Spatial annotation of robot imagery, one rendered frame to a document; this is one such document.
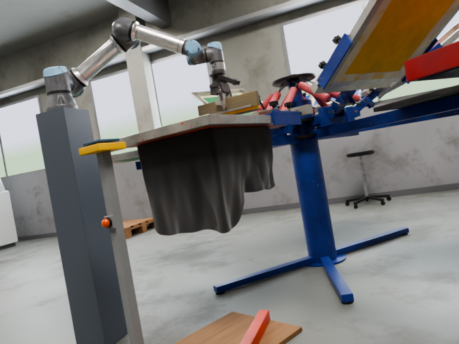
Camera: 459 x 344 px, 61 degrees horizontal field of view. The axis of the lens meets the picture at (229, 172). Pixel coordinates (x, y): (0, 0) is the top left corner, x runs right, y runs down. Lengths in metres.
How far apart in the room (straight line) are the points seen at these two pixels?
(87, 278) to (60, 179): 0.51
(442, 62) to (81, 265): 1.83
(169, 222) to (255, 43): 4.52
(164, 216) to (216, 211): 0.31
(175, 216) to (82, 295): 0.66
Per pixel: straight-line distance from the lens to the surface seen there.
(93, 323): 2.14
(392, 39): 2.19
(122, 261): 1.60
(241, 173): 1.70
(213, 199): 1.58
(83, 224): 2.01
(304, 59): 5.77
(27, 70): 8.38
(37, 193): 8.24
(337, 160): 5.61
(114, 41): 2.23
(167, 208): 1.77
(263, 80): 5.87
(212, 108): 2.12
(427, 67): 1.80
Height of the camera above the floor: 0.79
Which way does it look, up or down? 1 degrees down
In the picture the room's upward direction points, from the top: 10 degrees counter-clockwise
